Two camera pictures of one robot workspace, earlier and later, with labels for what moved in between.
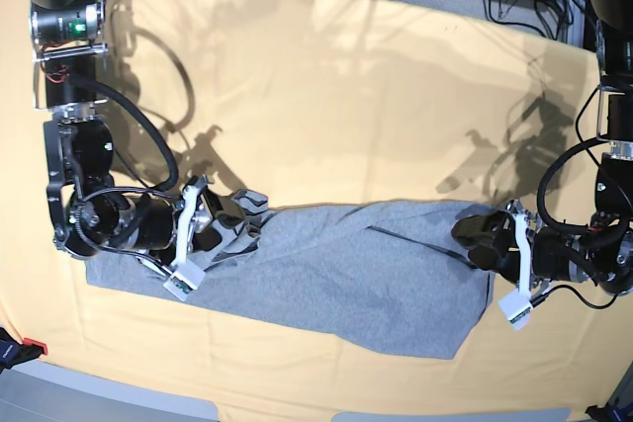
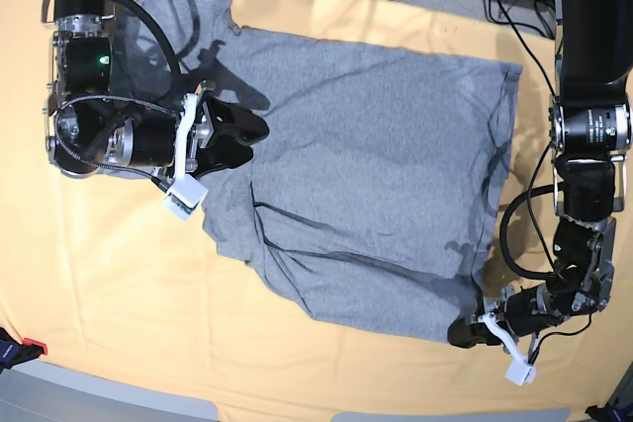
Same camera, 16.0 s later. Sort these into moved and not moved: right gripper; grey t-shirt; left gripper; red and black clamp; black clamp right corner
Moved: right gripper; left gripper; grey t-shirt
Not moved: red and black clamp; black clamp right corner
